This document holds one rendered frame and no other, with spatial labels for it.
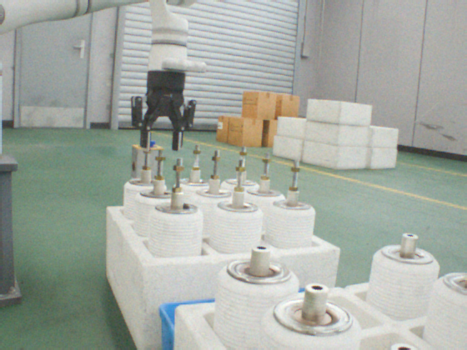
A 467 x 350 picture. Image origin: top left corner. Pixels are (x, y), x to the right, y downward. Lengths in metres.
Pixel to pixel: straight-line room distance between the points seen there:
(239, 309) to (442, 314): 0.24
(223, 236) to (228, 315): 0.32
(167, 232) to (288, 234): 0.24
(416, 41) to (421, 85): 0.66
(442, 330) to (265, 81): 6.86
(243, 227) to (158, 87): 0.30
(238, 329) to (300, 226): 0.39
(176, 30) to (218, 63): 5.96
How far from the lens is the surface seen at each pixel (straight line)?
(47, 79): 5.98
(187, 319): 0.55
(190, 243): 0.76
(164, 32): 0.85
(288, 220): 0.84
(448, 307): 0.56
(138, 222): 0.88
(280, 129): 4.09
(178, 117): 0.87
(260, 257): 0.50
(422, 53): 6.72
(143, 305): 0.74
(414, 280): 0.62
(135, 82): 6.22
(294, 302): 0.44
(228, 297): 0.49
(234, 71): 6.96
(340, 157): 3.58
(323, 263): 0.87
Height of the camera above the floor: 0.44
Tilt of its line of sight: 9 degrees down
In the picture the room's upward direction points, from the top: 5 degrees clockwise
